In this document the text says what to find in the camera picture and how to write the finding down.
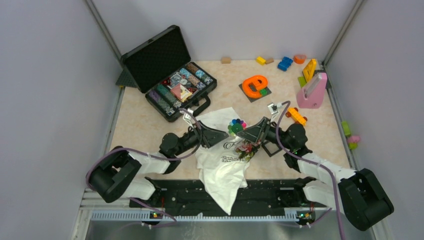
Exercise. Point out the pink and green toy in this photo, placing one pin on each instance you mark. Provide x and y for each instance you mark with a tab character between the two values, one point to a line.
352	140

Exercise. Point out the blue toy brick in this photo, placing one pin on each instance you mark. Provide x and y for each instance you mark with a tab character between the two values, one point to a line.
285	63

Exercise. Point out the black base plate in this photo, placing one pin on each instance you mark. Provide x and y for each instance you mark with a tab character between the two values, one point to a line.
261	197

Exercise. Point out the yellow toy car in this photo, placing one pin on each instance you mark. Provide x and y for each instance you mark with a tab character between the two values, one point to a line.
294	114

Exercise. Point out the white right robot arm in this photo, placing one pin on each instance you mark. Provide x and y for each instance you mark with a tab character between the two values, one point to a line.
356	194

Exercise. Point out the colourful beaded brooch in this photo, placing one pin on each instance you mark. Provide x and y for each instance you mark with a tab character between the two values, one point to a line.
235	126

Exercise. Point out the yellow toy brick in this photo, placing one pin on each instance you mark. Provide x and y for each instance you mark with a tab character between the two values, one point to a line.
260	60

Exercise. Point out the white printed t-shirt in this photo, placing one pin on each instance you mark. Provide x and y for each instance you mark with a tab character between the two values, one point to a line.
222	167

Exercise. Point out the orange letter e toy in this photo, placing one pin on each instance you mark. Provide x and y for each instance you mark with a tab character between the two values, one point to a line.
252	86

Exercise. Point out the green flat toy piece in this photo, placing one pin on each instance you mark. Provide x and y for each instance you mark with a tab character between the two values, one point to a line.
302	81

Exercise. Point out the pink wedge stand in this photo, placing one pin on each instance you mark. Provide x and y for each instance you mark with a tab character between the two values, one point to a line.
311	95

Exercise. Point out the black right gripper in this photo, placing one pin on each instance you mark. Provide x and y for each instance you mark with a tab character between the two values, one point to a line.
255	133

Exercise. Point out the orange tape roll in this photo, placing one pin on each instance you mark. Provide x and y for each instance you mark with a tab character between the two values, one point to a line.
299	58

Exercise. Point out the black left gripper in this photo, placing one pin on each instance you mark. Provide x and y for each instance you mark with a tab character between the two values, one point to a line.
210	137

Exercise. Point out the tan wooden block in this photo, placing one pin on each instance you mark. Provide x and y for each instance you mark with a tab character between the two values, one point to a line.
225	60

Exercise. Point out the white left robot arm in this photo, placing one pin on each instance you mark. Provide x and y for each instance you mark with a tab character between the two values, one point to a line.
113	175

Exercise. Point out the yellow perforated toy block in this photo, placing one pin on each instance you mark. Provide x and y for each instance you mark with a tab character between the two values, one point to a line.
309	70

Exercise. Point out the black poker chip case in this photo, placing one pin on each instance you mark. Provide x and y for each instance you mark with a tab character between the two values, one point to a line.
162	69

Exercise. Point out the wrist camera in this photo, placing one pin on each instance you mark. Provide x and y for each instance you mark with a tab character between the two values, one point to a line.
274	108
187	116

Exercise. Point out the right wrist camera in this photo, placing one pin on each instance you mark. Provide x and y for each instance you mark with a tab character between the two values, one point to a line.
274	108

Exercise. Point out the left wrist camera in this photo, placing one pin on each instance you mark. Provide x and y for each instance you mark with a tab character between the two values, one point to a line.
187	116

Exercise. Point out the black square frame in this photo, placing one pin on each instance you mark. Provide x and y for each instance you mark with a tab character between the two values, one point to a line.
271	149

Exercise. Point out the small brown wooden block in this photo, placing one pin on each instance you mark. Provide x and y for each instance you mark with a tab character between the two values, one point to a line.
269	61

